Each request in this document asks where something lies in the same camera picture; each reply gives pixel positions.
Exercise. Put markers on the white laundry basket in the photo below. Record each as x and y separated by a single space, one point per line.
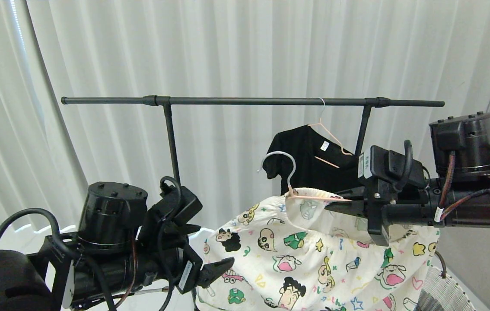
443 293

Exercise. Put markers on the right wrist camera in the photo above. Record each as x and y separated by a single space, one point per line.
394 164

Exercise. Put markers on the black garment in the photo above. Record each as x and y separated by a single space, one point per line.
305 164

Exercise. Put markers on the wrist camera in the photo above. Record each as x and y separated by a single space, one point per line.
394 164
171 216

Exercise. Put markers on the black clothes rack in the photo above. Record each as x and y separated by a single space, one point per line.
227 101

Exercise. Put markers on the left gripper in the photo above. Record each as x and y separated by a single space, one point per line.
132 272

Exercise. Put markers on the pink clothes hanger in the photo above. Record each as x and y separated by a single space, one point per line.
290 172
329 136

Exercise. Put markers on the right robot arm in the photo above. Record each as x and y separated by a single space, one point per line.
469 142

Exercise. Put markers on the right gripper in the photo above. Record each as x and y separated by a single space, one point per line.
426 211

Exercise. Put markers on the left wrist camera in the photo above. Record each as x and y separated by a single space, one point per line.
171 216

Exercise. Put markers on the cream printed garment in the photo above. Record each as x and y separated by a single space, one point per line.
314 259

